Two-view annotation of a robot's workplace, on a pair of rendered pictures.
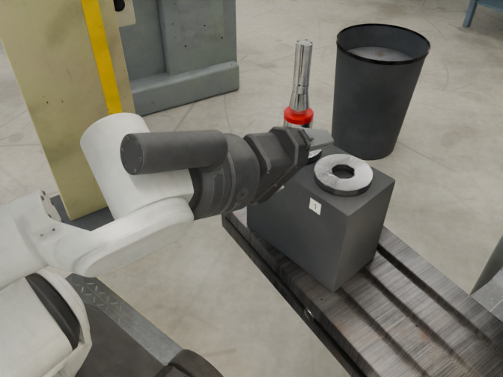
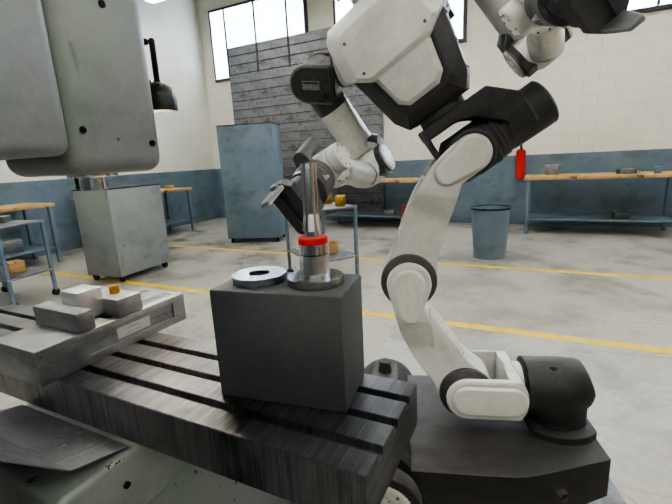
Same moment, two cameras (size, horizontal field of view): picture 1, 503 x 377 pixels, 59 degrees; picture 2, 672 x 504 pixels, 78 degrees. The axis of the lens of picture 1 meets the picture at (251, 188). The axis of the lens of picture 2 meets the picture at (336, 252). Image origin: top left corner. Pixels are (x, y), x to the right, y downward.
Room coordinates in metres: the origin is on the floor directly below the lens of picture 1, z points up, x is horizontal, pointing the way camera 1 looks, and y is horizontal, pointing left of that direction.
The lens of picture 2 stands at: (1.17, -0.36, 1.32)
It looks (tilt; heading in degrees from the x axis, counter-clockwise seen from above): 13 degrees down; 151
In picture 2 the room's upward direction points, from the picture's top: 3 degrees counter-clockwise
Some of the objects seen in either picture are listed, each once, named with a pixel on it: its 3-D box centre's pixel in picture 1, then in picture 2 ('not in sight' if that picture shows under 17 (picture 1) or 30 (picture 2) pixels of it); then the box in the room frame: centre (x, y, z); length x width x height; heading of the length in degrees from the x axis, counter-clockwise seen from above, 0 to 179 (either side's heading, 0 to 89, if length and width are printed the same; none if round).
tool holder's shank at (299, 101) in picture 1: (301, 78); (310, 200); (0.60, -0.07, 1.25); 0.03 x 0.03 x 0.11
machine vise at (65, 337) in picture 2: not in sight; (100, 319); (0.15, -0.39, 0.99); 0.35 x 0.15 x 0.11; 124
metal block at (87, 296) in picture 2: not in sight; (82, 302); (0.17, -0.42, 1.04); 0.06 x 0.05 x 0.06; 34
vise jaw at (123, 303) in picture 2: not in sight; (108, 300); (0.14, -0.37, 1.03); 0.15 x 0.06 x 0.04; 34
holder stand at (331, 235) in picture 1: (313, 202); (291, 330); (0.57, -0.11, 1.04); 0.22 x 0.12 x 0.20; 43
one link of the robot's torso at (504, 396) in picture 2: not in sight; (480, 382); (0.45, 0.50, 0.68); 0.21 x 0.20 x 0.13; 51
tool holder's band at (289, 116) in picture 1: (298, 114); (312, 239); (0.60, -0.07, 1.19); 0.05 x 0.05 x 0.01
